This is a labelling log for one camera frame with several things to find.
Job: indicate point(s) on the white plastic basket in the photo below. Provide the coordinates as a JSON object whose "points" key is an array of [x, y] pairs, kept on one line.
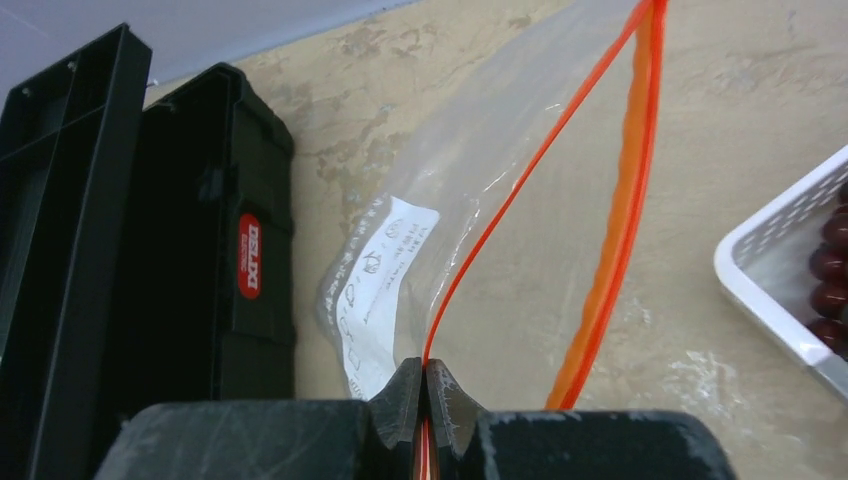
{"points": [[762, 267]]}

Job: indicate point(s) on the black plastic toolbox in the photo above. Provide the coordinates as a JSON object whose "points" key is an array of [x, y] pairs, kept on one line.
{"points": [[202, 307]]}

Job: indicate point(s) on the black toolbox tray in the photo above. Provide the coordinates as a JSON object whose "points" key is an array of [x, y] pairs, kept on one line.
{"points": [[68, 137]]}

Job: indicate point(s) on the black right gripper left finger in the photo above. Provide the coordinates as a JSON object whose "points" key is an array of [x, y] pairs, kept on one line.
{"points": [[274, 439]]}

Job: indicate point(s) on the dark red grapes bunch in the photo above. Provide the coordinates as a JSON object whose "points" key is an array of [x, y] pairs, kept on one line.
{"points": [[828, 265]]}

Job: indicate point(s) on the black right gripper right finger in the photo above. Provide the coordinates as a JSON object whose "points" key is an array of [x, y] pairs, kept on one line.
{"points": [[471, 442]]}

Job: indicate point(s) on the clear zip bag orange zipper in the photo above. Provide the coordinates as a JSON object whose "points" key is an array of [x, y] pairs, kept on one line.
{"points": [[485, 270]]}

